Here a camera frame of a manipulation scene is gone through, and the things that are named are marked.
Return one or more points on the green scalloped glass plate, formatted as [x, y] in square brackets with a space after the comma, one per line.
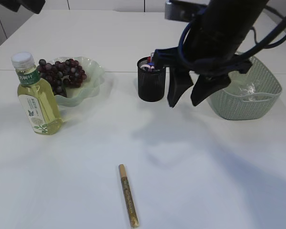
[89, 88]

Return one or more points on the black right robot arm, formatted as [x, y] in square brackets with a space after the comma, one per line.
[210, 40]

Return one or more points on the black mesh pen holder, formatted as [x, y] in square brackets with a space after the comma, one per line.
[151, 85]

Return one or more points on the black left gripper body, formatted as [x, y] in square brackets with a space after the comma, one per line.
[34, 6]

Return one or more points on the pink capped scissors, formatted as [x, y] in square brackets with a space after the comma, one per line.
[147, 67]

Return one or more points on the clear plastic sheet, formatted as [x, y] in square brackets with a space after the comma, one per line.
[247, 91]

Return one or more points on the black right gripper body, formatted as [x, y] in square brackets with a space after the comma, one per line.
[211, 67]

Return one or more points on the green woven plastic basket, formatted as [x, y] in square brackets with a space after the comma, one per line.
[228, 104]

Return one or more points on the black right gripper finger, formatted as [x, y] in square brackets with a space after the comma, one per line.
[180, 81]
[204, 87]

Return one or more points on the artificial red grape bunch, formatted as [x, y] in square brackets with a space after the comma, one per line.
[62, 75]

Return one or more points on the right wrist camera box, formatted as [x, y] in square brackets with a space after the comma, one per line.
[177, 10]

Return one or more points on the blue capped scissors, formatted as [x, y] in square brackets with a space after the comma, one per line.
[151, 65]

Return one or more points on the yellow tea bottle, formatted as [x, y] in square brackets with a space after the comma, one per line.
[36, 96]

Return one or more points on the gold glitter marker pen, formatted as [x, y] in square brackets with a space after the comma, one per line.
[130, 206]

